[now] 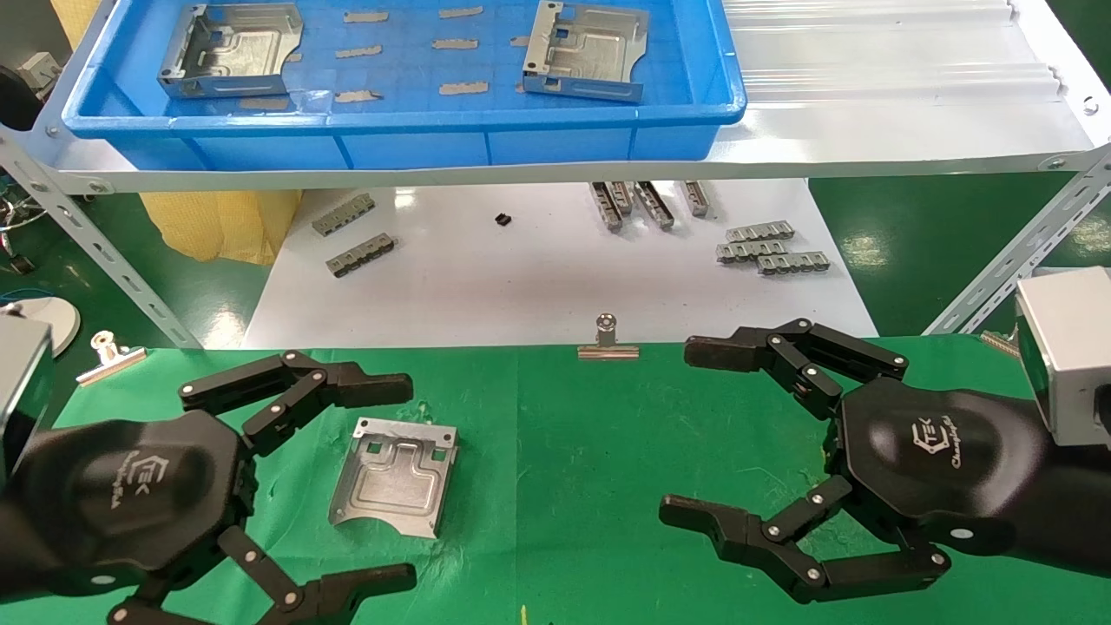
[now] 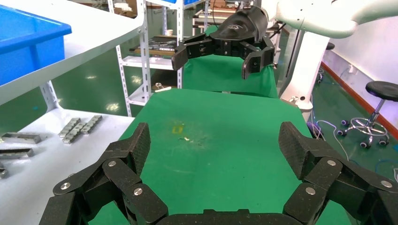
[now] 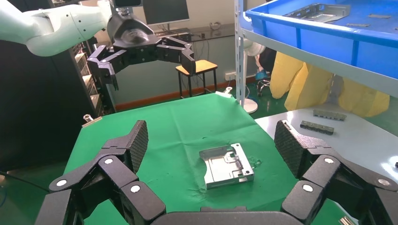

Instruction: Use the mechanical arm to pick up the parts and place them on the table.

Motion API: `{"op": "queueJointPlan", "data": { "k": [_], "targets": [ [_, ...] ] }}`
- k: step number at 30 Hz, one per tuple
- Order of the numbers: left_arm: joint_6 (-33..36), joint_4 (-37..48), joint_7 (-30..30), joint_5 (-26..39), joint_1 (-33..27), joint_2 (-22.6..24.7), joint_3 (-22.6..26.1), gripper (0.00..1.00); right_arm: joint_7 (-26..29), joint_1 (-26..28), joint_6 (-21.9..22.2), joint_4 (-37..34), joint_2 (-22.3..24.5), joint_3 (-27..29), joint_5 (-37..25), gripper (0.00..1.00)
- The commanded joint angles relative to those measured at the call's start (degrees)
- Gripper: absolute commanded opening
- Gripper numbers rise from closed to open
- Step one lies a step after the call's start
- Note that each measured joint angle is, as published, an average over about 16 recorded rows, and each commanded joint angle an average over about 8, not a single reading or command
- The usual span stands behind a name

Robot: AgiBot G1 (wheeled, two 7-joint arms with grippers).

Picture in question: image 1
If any green table cloth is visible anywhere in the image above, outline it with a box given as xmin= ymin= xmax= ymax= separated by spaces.
xmin=0 ymin=334 xmax=1111 ymax=625

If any gray toothed metal strip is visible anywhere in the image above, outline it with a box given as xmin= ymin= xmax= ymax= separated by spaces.
xmin=311 ymin=193 xmax=377 ymax=237
xmin=715 ymin=240 xmax=788 ymax=263
xmin=757 ymin=251 xmax=832 ymax=277
xmin=325 ymin=233 xmax=398 ymax=279
xmin=725 ymin=220 xmax=796 ymax=243

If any silver sheet metal bracket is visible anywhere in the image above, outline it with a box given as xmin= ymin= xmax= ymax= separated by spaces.
xmin=328 ymin=417 xmax=459 ymax=539
xmin=156 ymin=3 xmax=305 ymax=99
xmin=521 ymin=0 xmax=650 ymax=105

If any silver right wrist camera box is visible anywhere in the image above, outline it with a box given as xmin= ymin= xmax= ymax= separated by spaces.
xmin=1014 ymin=266 xmax=1111 ymax=448

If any small gray box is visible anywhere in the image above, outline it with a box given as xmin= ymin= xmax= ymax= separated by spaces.
xmin=17 ymin=50 xmax=63 ymax=98

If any blue plastic bin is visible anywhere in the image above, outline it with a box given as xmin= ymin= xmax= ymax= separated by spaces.
xmin=61 ymin=0 xmax=747 ymax=171

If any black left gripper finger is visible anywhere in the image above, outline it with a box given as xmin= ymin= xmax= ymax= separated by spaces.
xmin=178 ymin=350 xmax=415 ymax=458

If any white metal shelf rack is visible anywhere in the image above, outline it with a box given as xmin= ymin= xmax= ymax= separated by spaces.
xmin=0 ymin=0 xmax=1111 ymax=350

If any white round disc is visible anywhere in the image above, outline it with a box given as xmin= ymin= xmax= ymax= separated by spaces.
xmin=0 ymin=295 xmax=81 ymax=357

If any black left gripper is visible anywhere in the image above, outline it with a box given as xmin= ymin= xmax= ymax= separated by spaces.
xmin=0 ymin=408 xmax=419 ymax=625

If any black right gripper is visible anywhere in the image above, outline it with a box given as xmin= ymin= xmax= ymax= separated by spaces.
xmin=657 ymin=319 xmax=1111 ymax=604

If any yellow foam bag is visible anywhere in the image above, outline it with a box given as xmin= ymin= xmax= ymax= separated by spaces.
xmin=50 ymin=0 xmax=303 ymax=264

